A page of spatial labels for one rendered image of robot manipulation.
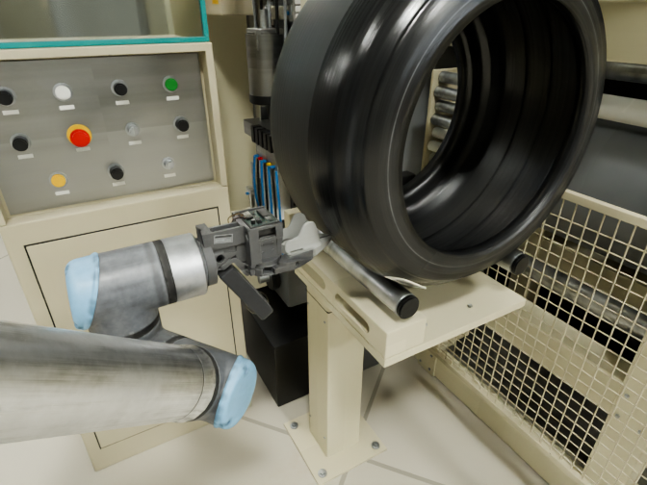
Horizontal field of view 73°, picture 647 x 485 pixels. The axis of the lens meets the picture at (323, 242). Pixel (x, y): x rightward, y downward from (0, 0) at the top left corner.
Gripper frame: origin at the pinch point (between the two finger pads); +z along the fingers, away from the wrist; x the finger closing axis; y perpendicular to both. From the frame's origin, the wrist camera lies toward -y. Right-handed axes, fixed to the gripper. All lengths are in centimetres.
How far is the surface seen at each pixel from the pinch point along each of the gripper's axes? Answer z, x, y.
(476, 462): 59, 1, -100
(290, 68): -1.7, 7.0, 26.2
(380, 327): 6.3, -8.8, -14.0
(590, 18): 38, -12, 33
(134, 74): -16, 64, 20
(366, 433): 33, 28, -99
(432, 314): 22.4, -4.9, -19.9
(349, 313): 6.8, 1.5, -18.2
